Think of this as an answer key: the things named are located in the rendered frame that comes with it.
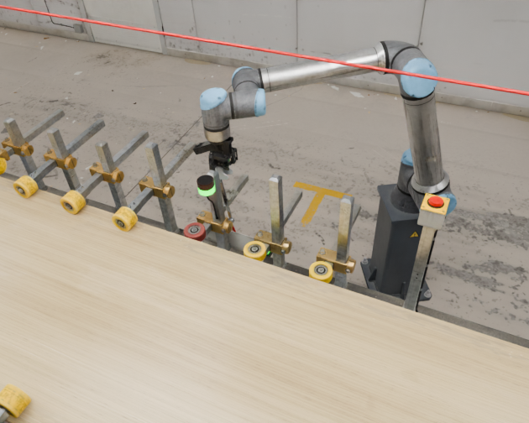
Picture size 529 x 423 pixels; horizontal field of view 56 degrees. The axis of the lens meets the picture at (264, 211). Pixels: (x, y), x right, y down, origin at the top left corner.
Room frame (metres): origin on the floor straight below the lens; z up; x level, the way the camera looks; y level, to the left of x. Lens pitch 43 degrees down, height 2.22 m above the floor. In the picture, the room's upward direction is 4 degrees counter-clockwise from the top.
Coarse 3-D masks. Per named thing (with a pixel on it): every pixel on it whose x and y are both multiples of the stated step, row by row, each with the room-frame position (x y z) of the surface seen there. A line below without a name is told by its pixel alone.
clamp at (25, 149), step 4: (4, 140) 1.90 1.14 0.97; (4, 144) 1.88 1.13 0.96; (8, 144) 1.87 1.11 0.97; (12, 144) 1.87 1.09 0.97; (24, 144) 1.86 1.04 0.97; (28, 144) 1.86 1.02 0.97; (4, 148) 1.89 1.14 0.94; (16, 148) 1.85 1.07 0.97; (20, 148) 1.84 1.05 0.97; (24, 148) 1.84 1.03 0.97; (28, 148) 1.85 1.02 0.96; (32, 148) 1.87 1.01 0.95; (16, 152) 1.85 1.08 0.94; (20, 152) 1.84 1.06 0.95; (24, 152) 1.83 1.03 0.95; (28, 152) 1.84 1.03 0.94; (32, 152) 1.86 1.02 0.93; (24, 156) 1.84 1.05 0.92
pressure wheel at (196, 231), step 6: (192, 222) 1.36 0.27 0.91; (198, 222) 1.36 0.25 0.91; (186, 228) 1.33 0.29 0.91; (192, 228) 1.32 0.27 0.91; (198, 228) 1.33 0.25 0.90; (204, 228) 1.32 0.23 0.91; (186, 234) 1.30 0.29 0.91; (192, 234) 1.30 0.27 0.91; (198, 234) 1.29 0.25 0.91; (204, 234) 1.31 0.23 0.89; (198, 240) 1.28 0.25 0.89
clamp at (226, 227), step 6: (198, 216) 1.43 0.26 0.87; (204, 216) 1.43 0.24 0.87; (210, 216) 1.43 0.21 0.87; (210, 222) 1.39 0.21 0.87; (216, 222) 1.39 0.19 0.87; (222, 222) 1.38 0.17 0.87; (228, 222) 1.38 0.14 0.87; (216, 228) 1.38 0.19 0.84; (222, 228) 1.37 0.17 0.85; (228, 228) 1.37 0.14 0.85
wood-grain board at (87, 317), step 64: (0, 192) 1.62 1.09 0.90; (0, 256) 1.26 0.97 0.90; (64, 256) 1.24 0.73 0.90; (128, 256) 1.21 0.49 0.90; (192, 256) 1.19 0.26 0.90; (0, 320) 0.98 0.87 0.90; (64, 320) 0.96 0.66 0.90; (128, 320) 0.94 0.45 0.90; (192, 320) 0.92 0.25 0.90; (256, 320) 0.91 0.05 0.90; (320, 320) 0.89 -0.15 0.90; (384, 320) 0.88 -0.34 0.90; (0, 384) 0.75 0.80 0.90; (64, 384) 0.73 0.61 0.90; (128, 384) 0.72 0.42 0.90; (192, 384) 0.71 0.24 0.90; (256, 384) 0.69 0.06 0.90; (320, 384) 0.68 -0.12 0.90; (384, 384) 0.67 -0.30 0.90; (448, 384) 0.65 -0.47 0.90; (512, 384) 0.64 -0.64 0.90
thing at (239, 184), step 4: (240, 176) 1.67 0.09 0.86; (244, 176) 1.67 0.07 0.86; (248, 176) 1.68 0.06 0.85; (236, 180) 1.64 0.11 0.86; (240, 180) 1.64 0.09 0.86; (244, 180) 1.65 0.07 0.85; (248, 180) 1.67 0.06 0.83; (236, 184) 1.62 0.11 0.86; (240, 184) 1.62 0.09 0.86; (244, 184) 1.65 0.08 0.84; (232, 188) 1.60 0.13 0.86; (236, 188) 1.59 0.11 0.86; (240, 188) 1.61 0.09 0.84; (224, 204) 1.50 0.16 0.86; (228, 204) 1.52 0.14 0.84; (224, 208) 1.49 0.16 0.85; (204, 224) 1.39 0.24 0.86; (208, 224) 1.39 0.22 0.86; (208, 228) 1.37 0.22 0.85; (208, 232) 1.37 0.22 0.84
